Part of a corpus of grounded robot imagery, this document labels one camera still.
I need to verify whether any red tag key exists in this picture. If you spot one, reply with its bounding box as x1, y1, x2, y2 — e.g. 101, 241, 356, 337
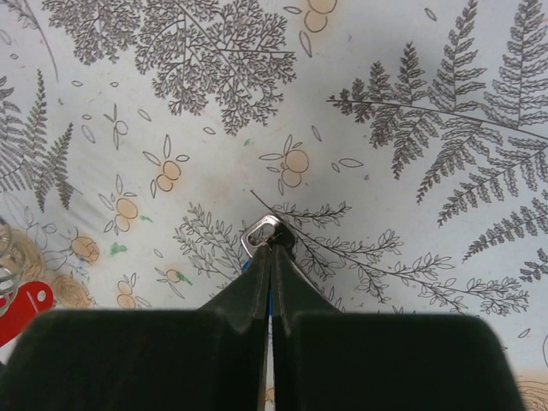
1, 281, 55, 347

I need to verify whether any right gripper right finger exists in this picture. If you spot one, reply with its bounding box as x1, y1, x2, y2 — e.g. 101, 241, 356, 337
271, 246, 524, 410

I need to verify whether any blue tag key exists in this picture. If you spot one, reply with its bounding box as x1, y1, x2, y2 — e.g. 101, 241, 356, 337
235, 214, 301, 324

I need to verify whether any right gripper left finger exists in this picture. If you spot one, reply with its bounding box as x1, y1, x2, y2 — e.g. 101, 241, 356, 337
1, 247, 271, 410

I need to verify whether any metal disc keyring holder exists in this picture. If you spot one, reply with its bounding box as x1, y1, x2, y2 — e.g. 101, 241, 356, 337
1, 217, 27, 315

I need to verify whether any floral table mat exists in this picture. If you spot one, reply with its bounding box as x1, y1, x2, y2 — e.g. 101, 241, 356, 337
1, 1, 547, 410

